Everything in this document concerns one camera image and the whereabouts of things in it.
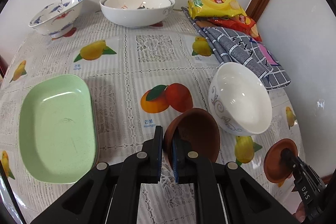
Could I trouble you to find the small brown clay bowl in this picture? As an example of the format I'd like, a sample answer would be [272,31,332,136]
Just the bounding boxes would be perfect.
[264,138,298,184]

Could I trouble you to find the light green square plate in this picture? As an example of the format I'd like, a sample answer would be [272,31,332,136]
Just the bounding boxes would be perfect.
[19,74,96,184]

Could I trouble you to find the teal square plate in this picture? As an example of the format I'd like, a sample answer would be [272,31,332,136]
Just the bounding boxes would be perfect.
[90,95,100,168]

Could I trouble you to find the person's right hand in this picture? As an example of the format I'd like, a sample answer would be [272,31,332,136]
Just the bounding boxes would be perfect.
[293,202,306,223]

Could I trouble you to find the plain white bowl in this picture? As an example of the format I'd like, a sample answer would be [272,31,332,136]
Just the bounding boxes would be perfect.
[208,62,272,136]

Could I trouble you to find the fruit print tablecloth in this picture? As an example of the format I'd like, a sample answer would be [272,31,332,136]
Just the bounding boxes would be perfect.
[1,12,304,223]

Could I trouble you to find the grey checked cloth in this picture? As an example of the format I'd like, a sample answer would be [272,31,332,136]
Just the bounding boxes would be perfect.
[182,7,291,90]

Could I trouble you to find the red chips bag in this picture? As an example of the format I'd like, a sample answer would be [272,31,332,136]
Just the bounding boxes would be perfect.
[207,15,262,42]

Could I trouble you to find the yellow chips bag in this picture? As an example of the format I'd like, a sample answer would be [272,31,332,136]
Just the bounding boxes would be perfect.
[188,0,247,19]

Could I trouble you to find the large white bowl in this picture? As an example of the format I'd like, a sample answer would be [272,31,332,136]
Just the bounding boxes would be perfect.
[100,0,175,28]

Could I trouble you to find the blue patterned white bowl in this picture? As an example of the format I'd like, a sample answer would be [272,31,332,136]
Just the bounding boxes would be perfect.
[29,0,84,38]

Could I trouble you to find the lemon print inner bowl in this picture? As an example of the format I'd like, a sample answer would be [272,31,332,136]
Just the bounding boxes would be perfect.
[104,0,171,10]

